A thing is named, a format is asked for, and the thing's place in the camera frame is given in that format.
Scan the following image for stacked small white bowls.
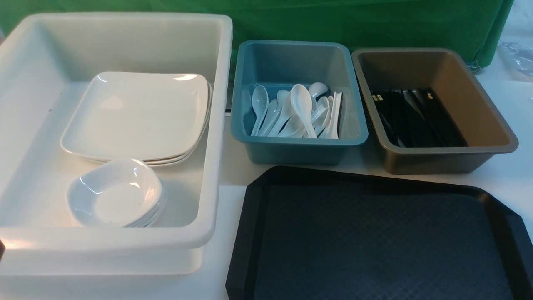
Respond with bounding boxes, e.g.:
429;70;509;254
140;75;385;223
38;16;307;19
65;159;167;228

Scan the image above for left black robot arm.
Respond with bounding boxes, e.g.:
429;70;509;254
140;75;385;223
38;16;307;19
0;240;6;260

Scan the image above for pile of black chopsticks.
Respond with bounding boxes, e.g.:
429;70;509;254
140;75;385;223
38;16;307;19
371;87;468;148

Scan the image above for teal plastic bin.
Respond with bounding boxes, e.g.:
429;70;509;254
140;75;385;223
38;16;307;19
232;40;368;165

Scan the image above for black serving tray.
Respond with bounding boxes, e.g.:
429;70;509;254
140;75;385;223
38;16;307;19
225;166;532;300

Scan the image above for clear plastic sheet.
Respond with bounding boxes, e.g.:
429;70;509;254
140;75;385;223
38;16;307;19
498;42;533;83

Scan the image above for large white plastic tub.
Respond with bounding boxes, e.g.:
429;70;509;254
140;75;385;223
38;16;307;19
1;12;233;277

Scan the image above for brown plastic bin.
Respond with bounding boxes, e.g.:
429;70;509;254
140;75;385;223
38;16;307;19
351;47;518;175

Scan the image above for pile of white spoons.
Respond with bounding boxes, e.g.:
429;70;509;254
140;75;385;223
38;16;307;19
242;82;344;139

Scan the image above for white square rice plate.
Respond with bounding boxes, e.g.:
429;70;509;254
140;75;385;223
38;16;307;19
60;71;209;162

